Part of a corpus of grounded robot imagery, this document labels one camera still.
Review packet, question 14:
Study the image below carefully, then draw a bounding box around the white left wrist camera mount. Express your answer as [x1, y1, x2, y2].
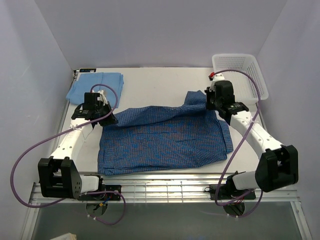
[96, 89, 109, 107]

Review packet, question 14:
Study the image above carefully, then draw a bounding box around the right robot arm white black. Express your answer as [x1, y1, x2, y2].
[205, 80, 299, 199]

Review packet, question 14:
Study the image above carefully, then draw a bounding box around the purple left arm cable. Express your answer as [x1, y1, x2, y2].
[10, 84, 127, 225]

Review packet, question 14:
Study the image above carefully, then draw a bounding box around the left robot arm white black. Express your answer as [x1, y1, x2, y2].
[38, 90, 118, 200]

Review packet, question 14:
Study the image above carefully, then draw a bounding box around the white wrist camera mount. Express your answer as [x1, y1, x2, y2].
[96, 89, 109, 107]
[208, 72, 225, 91]

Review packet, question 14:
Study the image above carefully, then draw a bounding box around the wooden block at bottom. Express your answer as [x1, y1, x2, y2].
[51, 232, 77, 240]

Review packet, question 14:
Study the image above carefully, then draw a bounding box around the folded light blue shirt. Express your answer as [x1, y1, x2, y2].
[65, 71, 125, 106]

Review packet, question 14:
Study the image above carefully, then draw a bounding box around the white plastic perforated basket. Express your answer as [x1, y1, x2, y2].
[212, 53, 269, 105]

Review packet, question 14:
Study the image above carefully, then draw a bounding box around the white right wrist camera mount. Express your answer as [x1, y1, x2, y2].
[208, 72, 225, 91]

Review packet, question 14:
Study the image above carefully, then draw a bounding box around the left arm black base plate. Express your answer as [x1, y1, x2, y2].
[78, 184, 122, 202]

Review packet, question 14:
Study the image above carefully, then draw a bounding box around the blue checked long sleeve shirt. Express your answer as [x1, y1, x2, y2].
[97, 91, 234, 176]

